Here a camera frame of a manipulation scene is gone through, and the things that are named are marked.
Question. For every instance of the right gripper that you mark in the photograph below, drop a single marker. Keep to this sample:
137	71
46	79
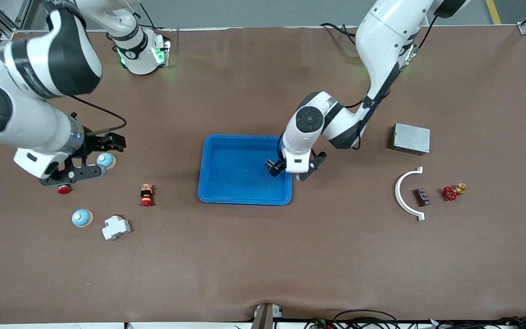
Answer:
95	144

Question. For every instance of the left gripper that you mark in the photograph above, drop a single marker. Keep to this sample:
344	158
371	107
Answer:
274	167

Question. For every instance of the blue desk bell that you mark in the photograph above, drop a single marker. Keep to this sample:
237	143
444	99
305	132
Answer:
82	218
107	161

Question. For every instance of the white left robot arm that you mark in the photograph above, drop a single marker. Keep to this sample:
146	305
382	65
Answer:
381	36

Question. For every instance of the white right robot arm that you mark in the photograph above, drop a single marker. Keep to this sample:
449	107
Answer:
30	123

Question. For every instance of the blue plastic tray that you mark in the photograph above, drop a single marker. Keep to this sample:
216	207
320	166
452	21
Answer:
235	173

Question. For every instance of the red mushroom pushbutton black body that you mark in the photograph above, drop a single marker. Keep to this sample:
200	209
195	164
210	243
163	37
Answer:
64	189

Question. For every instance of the white circuit breaker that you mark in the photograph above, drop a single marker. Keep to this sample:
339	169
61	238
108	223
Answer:
116	227

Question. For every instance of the silver metal box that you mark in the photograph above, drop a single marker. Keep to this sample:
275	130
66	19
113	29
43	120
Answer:
411	138

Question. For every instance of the brass valve red handwheel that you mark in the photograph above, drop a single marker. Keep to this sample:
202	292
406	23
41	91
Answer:
449	193

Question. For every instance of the orange red button switch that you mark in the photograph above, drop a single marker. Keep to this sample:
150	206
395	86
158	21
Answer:
146	195

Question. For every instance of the white curved plastic bracket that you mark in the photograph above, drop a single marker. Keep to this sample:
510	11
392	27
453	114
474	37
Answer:
421	216

